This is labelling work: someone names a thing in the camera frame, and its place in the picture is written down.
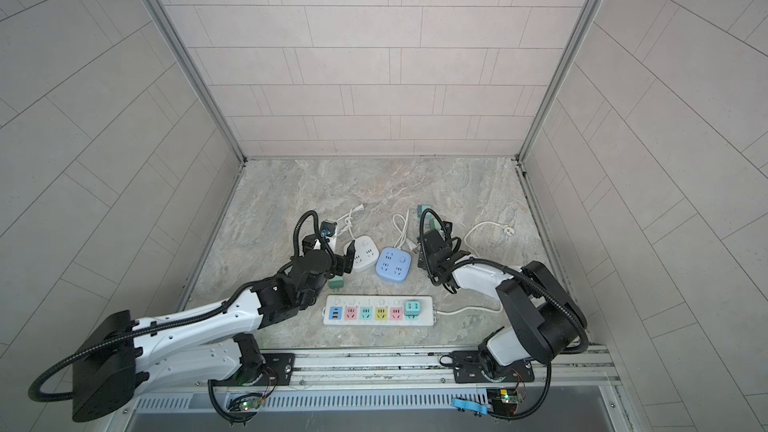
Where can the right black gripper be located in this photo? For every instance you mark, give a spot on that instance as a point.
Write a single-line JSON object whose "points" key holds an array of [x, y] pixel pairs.
{"points": [[423, 260]]}

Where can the blue square socket cube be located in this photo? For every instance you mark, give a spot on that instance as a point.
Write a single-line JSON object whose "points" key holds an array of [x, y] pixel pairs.
{"points": [[393, 265]]}

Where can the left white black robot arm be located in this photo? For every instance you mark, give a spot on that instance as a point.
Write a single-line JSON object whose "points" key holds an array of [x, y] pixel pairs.
{"points": [[125, 357]]}

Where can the right circuit board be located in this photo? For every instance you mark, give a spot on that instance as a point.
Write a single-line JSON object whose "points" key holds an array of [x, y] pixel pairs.
{"points": [[504, 402]]}

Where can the blue clip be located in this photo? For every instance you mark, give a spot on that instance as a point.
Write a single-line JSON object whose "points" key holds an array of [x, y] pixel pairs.
{"points": [[478, 409]]}

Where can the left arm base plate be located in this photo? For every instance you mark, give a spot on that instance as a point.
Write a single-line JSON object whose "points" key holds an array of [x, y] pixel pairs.
{"points": [[271, 369]]}

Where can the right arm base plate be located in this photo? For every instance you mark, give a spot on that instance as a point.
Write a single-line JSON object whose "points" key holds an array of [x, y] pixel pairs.
{"points": [[471, 367]]}

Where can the aluminium mounting rail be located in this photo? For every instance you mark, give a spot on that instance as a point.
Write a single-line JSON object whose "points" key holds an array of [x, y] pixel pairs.
{"points": [[415, 367]]}

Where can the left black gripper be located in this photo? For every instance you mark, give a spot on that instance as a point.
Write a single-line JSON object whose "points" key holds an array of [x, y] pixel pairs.
{"points": [[341, 268]]}

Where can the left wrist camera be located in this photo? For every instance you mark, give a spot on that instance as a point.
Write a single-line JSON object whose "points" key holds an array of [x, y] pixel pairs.
{"points": [[328, 231]]}

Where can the white square socket cube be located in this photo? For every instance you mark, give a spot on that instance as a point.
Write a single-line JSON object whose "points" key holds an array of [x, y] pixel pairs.
{"points": [[366, 254]]}

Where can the circuit board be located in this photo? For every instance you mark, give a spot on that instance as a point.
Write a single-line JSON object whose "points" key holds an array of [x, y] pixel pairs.
{"points": [[504, 402], [247, 403]]}

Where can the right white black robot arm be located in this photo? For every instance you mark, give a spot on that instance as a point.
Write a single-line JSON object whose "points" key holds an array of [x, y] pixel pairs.
{"points": [[544, 320]]}

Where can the left circuit board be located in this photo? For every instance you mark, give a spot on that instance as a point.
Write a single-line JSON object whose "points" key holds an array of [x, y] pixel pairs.
{"points": [[247, 403]]}

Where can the green charger plug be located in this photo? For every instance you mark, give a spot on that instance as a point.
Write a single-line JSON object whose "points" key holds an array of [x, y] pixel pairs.
{"points": [[336, 283]]}

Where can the white multicolour power strip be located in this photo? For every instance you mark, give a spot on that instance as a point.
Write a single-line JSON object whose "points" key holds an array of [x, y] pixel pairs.
{"points": [[376, 311]]}

